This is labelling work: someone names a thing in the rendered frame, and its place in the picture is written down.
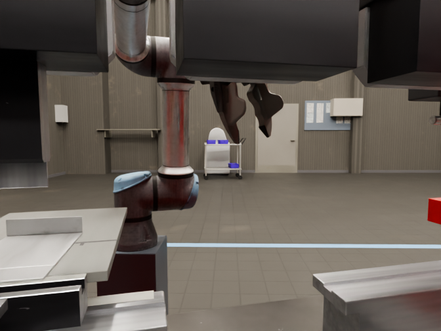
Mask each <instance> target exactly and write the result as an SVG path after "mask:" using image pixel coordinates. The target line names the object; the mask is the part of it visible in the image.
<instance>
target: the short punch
mask: <svg viewBox="0 0 441 331"><path fill-rule="evenodd" d="M50 158H51V151H50V138H49V113H48V99H47V74H46V67H45V66H44V65H42V64H41V63H40V62H38V61H32V60H5V59H0V188H38V187H49V182H48V168H47V162H49V161H50Z"/></svg>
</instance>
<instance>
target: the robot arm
mask: <svg viewBox="0 0 441 331"><path fill-rule="evenodd" d="M149 12H150V0H114V24H115V55H116V57H117V59H118V60H119V61H120V63H122V65H124V66H125V67H126V68H127V69H129V70H130V71H132V72H134V73H136V74H138V75H140V76H145V77H156V78H157V84H158V85H159V86H160V87H161V89H162V126H163V165H162V166H161V167H160V168H159V169H158V175H156V176H152V174H151V173H150V172H149V171H140V172H135V173H128V174H124V175H120V176H119V177H116V178H115V180H114V191H113V194H114V208H127V216H126V218H125V222H124V226H123V230H122V232H121V236H120V239H119V243H118V246H117V250H116V251H118V252H138V251H142V250H147V249H149V248H152V247H154V246H155V245H156V244H157V243H158V235H157V232H156V229H155V227H154V224H153V221H152V211H167V210H184V209H190V208H192V207H194V205H195V203H196V201H197V198H198V190H199V185H198V183H199V181H198V176H197V175H195V174H194V170H193V169H192V168H191V167H190V166H189V135H190V90H191V88H193V86H194V85H195V81H190V80H189V79H186V77H185V76H177V75H176V67H175V66H174V65H173V63H172V62H171V60H170V56H169V37H156V36H149V35H147V31H148V19H149ZM200 82H201V84H202V85H207V84H210V91H211V96H212V98H213V102H214V104H215V107H216V109H217V112H218V113H219V116H220V118H221V121H222V123H223V125H224V127H225V129H226V131H227V133H228V134H229V136H230V138H231V139H232V141H233V142H234V144H239V143H240V136H239V130H238V127H237V124H236V122H237V121H238V120H239V119H240V118H241V117H242V116H243V115H244V114H245V111H246V102H245V100H243V99H241V98H239V96H238V87H237V85H236V84H237V83H241V82H223V81H200ZM249 84H250V85H251V86H250V87H249V89H248V91H247V98H248V99H249V102H251V104H252V105H253V107H254V109H255V116H256V117H257V119H258V121H259V129H260V130H261V131H262V132H263V133H264V135H265V136H266V137H267V138H268V137H270V136H271V131H272V116H273V115H274V114H276V113H277V112H279V111H280V110H281V109H282V108H283V107H284V101H283V99H282V97H281V96H280V95H276V94H273V93H271V92H270V91H269V89H268V86H267V83H242V85H243V86H246V85H249Z"/></svg>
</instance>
